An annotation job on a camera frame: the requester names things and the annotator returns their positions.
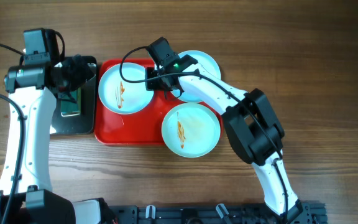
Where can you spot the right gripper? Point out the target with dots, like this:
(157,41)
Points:
(151,84)

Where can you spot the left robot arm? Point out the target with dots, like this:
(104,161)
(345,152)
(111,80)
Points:
(25,187)

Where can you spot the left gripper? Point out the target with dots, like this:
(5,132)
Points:
(80,76)

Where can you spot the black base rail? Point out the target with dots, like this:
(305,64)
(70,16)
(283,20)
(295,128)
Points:
(304,212)

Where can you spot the light blue plate back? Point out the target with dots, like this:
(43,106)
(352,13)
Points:
(210,65)

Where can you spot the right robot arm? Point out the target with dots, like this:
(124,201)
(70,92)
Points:
(252,127)

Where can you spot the black rectangular tray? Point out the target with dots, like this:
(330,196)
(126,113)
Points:
(83,123)

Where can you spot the light blue plate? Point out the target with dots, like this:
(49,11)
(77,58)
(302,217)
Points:
(191,130)
(120,96)
(210,65)

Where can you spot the green yellow sponge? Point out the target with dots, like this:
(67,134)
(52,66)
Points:
(70,103)

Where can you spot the red plastic tray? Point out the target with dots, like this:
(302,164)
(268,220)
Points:
(142,128)

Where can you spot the light blue plate front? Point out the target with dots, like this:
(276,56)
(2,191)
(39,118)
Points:
(191,130)

